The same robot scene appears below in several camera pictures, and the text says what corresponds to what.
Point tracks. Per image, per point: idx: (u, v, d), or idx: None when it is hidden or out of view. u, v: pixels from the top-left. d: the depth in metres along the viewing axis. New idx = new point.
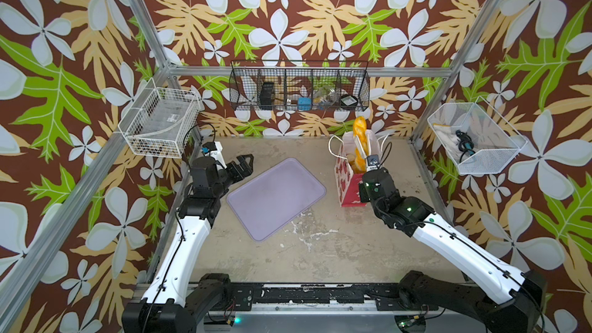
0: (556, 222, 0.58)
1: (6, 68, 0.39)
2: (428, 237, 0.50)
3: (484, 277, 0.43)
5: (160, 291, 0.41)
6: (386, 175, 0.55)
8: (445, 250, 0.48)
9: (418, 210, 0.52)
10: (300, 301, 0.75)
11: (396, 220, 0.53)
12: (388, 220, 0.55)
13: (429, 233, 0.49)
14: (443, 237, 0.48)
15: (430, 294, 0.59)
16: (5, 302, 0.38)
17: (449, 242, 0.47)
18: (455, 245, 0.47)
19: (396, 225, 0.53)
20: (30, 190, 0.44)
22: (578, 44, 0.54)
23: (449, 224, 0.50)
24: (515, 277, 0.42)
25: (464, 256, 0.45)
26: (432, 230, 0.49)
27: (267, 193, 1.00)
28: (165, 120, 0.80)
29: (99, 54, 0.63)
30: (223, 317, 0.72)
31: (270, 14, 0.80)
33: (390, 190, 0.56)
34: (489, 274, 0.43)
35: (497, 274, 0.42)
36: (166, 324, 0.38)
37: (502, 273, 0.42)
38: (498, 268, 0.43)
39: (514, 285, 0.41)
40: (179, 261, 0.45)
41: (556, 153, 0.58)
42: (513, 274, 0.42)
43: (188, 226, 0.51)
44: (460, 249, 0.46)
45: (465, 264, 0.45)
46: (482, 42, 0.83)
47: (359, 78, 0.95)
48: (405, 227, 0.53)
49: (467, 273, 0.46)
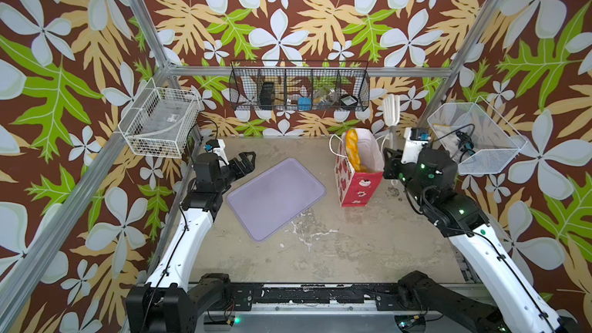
0: (555, 222, 0.58)
1: (6, 68, 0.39)
2: (471, 249, 0.43)
3: (515, 309, 0.39)
5: (164, 276, 0.42)
6: (452, 164, 0.44)
8: (482, 266, 0.42)
9: (471, 216, 0.44)
10: (300, 301, 0.75)
11: (442, 216, 0.45)
12: (429, 214, 0.47)
13: (474, 247, 0.42)
14: (489, 255, 0.42)
15: (436, 301, 0.58)
16: (5, 301, 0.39)
17: (493, 261, 0.41)
18: (499, 267, 0.41)
19: (437, 223, 0.46)
20: (30, 190, 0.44)
22: (579, 44, 0.53)
23: (499, 241, 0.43)
24: (551, 321, 0.38)
25: (501, 280, 0.40)
26: (480, 243, 0.42)
27: (267, 193, 1.00)
28: (165, 120, 0.80)
29: (99, 54, 0.63)
30: (222, 317, 0.72)
31: (270, 14, 0.80)
33: (446, 183, 0.45)
34: (523, 308, 0.38)
35: (533, 311, 0.38)
36: (169, 307, 0.39)
37: (539, 312, 0.38)
38: (536, 306, 0.38)
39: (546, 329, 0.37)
40: (183, 250, 0.46)
41: (556, 153, 0.58)
42: (551, 317, 0.38)
43: (192, 217, 0.52)
44: (501, 272, 0.40)
45: (499, 287, 0.40)
46: (482, 42, 0.83)
47: (359, 78, 0.95)
48: (448, 229, 0.45)
49: (494, 294, 0.42)
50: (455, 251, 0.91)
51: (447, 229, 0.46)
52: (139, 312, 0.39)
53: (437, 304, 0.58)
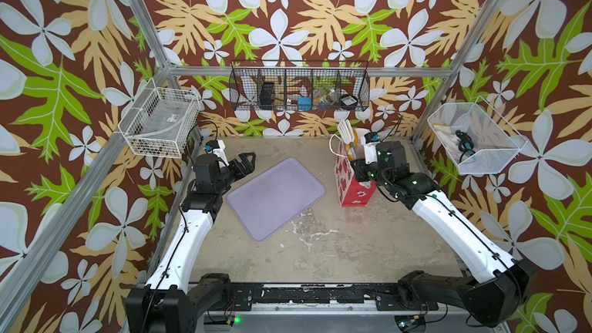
0: (555, 222, 0.58)
1: (6, 68, 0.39)
2: (427, 211, 0.50)
3: (472, 256, 0.43)
5: (164, 278, 0.42)
6: (399, 146, 0.55)
8: (440, 225, 0.48)
9: (424, 185, 0.53)
10: (300, 301, 0.75)
11: (399, 190, 0.53)
12: (391, 189, 0.56)
13: (428, 207, 0.49)
14: (442, 213, 0.48)
15: (428, 287, 0.59)
16: (6, 301, 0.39)
17: (446, 218, 0.47)
18: (452, 222, 0.47)
19: (398, 195, 0.54)
20: (30, 190, 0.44)
22: (579, 44, 0.53)
23: (450, 202, 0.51)
24: (502, 260, 0.42)
25: (457, 233, 0.45)
26: (432, 204, 0.49)
27: (267, 193, 1.00)
28: (165, 120, 0.80)
29: (99, 54, 0.63)
30: (222, 317, 0.72)
31: (270, 14, 0.80)
33: (400, 163, 0.56)
34: (478, 252, 0.43)
35: (486, 253, 0.42)
36: (169, 309, 0.39)
37: (492, 253, 0.42)
38: (489, 250, 0.43)
39: (499, 267, 0.41)
40: (183, 251, 0.46)
41: (556, 153, 0.58)
42: (502, 257, 0.42)
43: (192, 218, 0.52)
44: (455, 226, 0.46)
45: (457, 240, 0.46)
46: (482, 42, 0.83)
47: (359, 78, 0.95)
48: (407, 199, 0.54)
49: (455, 249, 0.47)
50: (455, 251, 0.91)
51: (405, 199, 0.54)
52: (139, 314, 0.39)
53: (428, 291, 0.59)
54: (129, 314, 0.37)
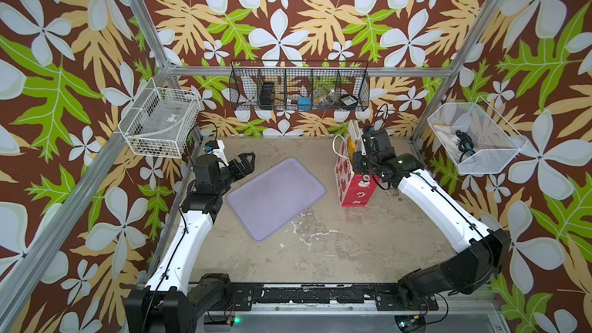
0: (556, 222, 0.58)
1: (6, 68, 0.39)
2: (410, 187, 0.53)
3: (451, 227, 0.46)
5: (164, 279, 0.42)
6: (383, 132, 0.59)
8: (422, 200, 0.51)
9: (410, 163, 0.55)
10: (300, 301, 0.75)
11: (385, 169, 0.56)
12: (378, 169, 0.59)
13: (412, 184, 0.52)
14: (424, 189, 0.51)
15: (421, 279, 0.61)
16: (5, 301, 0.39)
17: (428, 193, 0.50)
18: (433, 196, 0.49)
19: (384, 175, 0.57)
20: (30, 190, 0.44)
22: (579, 43, 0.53)
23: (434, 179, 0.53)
24: (479, 230, 0.44)
25: (437, 206, 0.48)
26: (415, 180, 0.52)
27: (267, 193, 1.00)
28: (165, 120, 0.80)
29: (99, 54, 0.63)
30: (222, 317, 0.72)
31: (270, 14, 0.80)
33: (385, 146, 0.60)
34: (456, 224, 0.45)
35: (463, 225, 0.45)
36: (169, 311, 0.39)
37: (469, 224, 0.45)
38: (466, 221, 0.45)
39: (475, 236, 0.43)
40: (183, 252, 0.46)
41: (556, 153, 0.58)
42: (479, 227, 0.44)
43: (192, 219, 0.52)
44: (435, 200, 0.49)
45: (438, 214, 0.48)
46: (482, 42, 0.83)
47: (359, 78, 0.95)
48: (393, 178, 0.56)
49: (436, 223, 0.49)
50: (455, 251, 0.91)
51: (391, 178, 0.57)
52: (139, 315, 0.39)
53: (422, 283, 0.60)
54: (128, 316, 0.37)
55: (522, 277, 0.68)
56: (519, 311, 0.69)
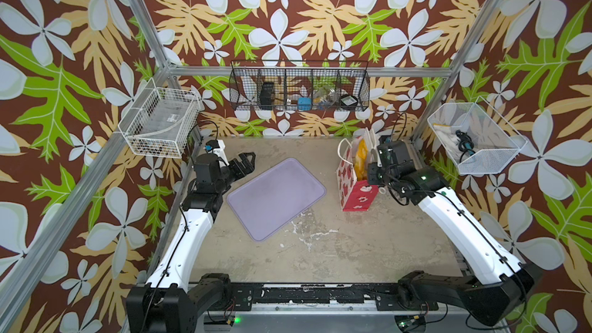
0: (556, 222, 0.58)
1: (6, 68, 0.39)
2: (434, 208, 0.48)
3: (479, 257, 0.42)
5: (164, 277, 0.42)
6: (401, 144, 0.55)
8: (448, 223, 0.46)
9: (432, 180, 0.50)
10: (300, 301, 0.75)
11: (407, 184, 0.51)
12: (397, 185, 0.54)
13: (437, 205, 0.47)
14: (450, 212, 0.46)
15: (428, 288, 0.59)
16: (5, 301, 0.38)
17: (455, 217, 0.46)
18: (461, 221, 0.45)
19: (405, 191, 0.52)
20: (30, 190, 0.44)
22: (579, 43, 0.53)
23: (459, 200, 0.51)
24: (509, 264, 0.41)
25: (464, 232, 0.44)
26: (441, 202, 0.47)
27: (267, 193, 1.00)
28: (165, 120, 0.80)
29: (99, 54, 0.63)
30: (223, 317, 0.72)
31: (270, 14, 0.80)
33: (403, 159, 0.55)
34: (485, 255, 0.42)
35: (493, 257, 0.41)
36: (169, 307, 0.39)
37: (499, 257, 0.41)
38: (496, 253, 0.42)
39: (506, 271, 0.40)
40: (183, 250, 0.46)
41: (556, 153, 0.58)
42: (510, 261, 0.41)
43: (192, 217, 0.52)
44: (462, 226, 0.45)
45: (464, 241, 0.44)
46: (482, 42, 0.83)
47: (359, 78, 0.95)
48: (414, 194, 0.51)
49: (461, 249, 0.45)
50: (455, 251, 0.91)
51: (413, 194, 0.52)
52: (139, 312, 0.39)
53: (428, 291, 0.59)
54: (129, 314, 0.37)
55: None
56: (519, 311, 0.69)
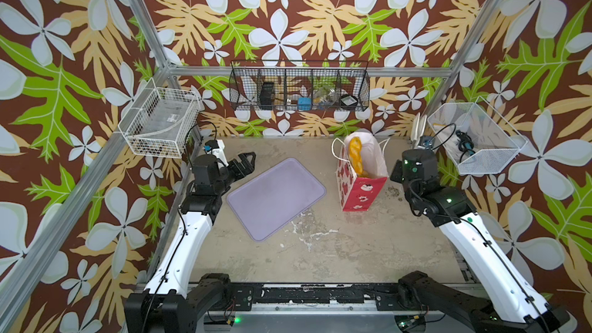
0: (556, 222, 0.58)
1: (6, 68, 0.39)
2: (458, 235, 0.45)
3: (502, 293, 0.40)
5: (163, 282, 0.42)
6: (430, 157, 0.48)
8: (469, 251, 0.44)
9: (458, 203, 0.46)
10: (300, 301, 0.75)
11: (430, 206, 0.47)
12: (420, 204, 0.49)
13: (461, 233, 0.44)
14: (475, 241, 0.43)
15: (432, 295, 0.58)
16: (5, 301, 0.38)
17: (480, 247, 0.43)
18: (486, 253, 0.42)
19: (427, 211, 0.48)
20: (30, 190, 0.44)
22: (579, 43, 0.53)
23: (487, 230, 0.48)
24: (537, 304, 0.38)
25: (487, 263, 0.41)
26: (466, 230, 0.44)
27: (267, 193, 1.00)
28: (165, 120, 0.80)
29: (99, 54, 0.63)
30: (222, 317, 0.72)
31: (270, 14, 0.80)
33: (430, 175, 0.49)
34: (509, 292, 0.39)
35: (519, 295, 0.39)
36: (169, 314, 0.39)
37: (526, 296, 0.39)
38: (523, 290, 0.39)
39: (532, 312, 0.38)
40: (183, 253, 0.46)
41: (556, 153, 0.58)
42: (537, 302, 0.39)
43: (191, 221, 0.52)
44: (487, 257, 0.42)
45: (487, 273, 0.42)
46: (482, 42, 0.83)
47: (359, 78, 0.95)
48: (436, 216, 0.48)
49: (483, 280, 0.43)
50: (455, 251, 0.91)
51: (436, 216, 0.48)
52: (139, 318, 0.39)
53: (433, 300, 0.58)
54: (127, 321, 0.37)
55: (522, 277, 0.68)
56: None
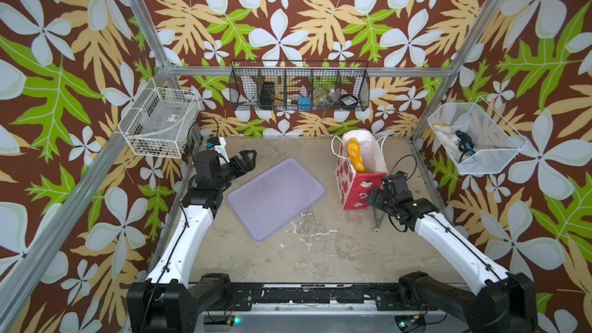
0: (556, 222, 0.58)
1: (6, 68, 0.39)
2: (425, 228, 0.55)
3: (467, 267, 0.45)
5: (164, 272, 0.42)
6: (399, 176, 0.65)
8: (438, 241, 0.52)
9: (423, 205, 0.59)
10: (300, 301, 0.75)
11: (401, 213, 0.60)
12: (395, 210, 0.62)
13: (427, 224, 0.54)
14: (438, 230, 0.53)
15: (431, 293, 0.58)
16: (5, 302, 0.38)
17: (442, 234, 0.51)
18: (448, 237, 0.51)
19: (400, 216, 0.60)
20: (30, 190, 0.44)
22: (578, 44, 0.54)
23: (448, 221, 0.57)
24: (494, 270, 0.43)
25: (454, 248, 0.48)
26: (431, 222, 0.54)
27: (267, 193, 1.00)
28: (165, 120, 0.80)
29: (99, 54, 0.63)
30: (222, 317, 0.72)
31: (270, 14, 0.80)
33: (402, 189, 0.65)
34: (472, 264, 0.45)
35: (479, 265, 0.45)
36: (169, 303, 0.39)
37: (485, 266, 0.44)
38: (482, 262, 0.45)
39: (491, 277, 0.42)
40: (183, 247, 0.46)
41: (556, 153, 0.58)
42: (496, 269, 0.44)
43: (192, 213, 0.52)
44: (450, 242, 0.50)
45: (455, 255, 0.48)
46: (482, 42, 0.83)
47: (359, 77, 0.95)
48: (408, 221, 0.60)
49: (455, 265, 0.48)
50: None
51: (406, 221, 0.61)
52: (140, 307, 0.39)
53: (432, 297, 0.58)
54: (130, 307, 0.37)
55: (522, 276, 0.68)
56: None
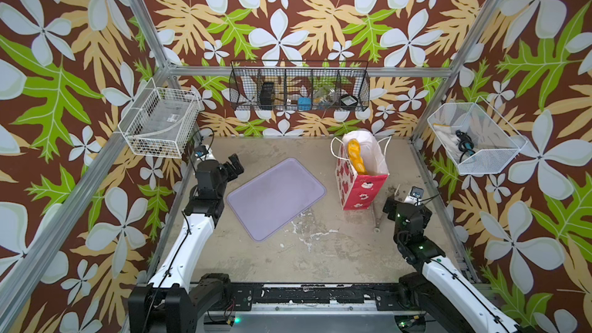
0: (556, 222, 0.58)
1: (6, 68, 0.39)
2: (431, 273, 0.56)
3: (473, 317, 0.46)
5: (166, 277, 0.43)
6: (418, 216, 0.61)
8: (445, 287, 0.53)
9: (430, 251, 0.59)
10: (300, 301, 0.75)
11: (408, 255, 0.60)
12: (403, 250, 0.62)
13: (434, 270, 0.55)
14: (445, 276, 0.53)
15: (436, 311, 0.58)
16: (5, 301, 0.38)
17: (449, 280, 0.52)
18: (454, 284, 0.51)
19: (408, 258, 0.61)
20: (30, 190, 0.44)
22: (579, 44, 0.53)
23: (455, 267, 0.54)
24: (505, 324, 0.44)
25: (459, 294, 0.50)
26: (437, 267, 0.55)
27: (267, 193, 1.00)
28: (165, 120, 0.80)
29: (99, 54, 0.63)
30: (222, 317, 0.72)
31: (270, 14, 0.80)
33: (416, 230, 0.62)
34: (479, 314, 0.46)
35: (487, 316, 0.45)
36: (172, 308, 0.39)
37: (493, 317, 0.45)
38: (491, 313, 0.45)
39: (500, 330, 0.43)
40: (185, 253, 0.47)
41: (556, 153, 0.58)
42: (506, 322, 0.44)
43: (195, 221, 0.54)
44: (456, 287, 0.51)
45: (460, 303, 0.49)
46: (482, 42, 0.83)
47: (359, 78, 0.95)
48: (415, 263, 0.61)
49: (461, 314, 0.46)
50: (456, 251, 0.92)
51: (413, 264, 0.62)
52: (142, 313, 0.40)
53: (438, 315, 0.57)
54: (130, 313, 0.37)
55: (522, 276, 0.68)
56: (519, 311, 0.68)
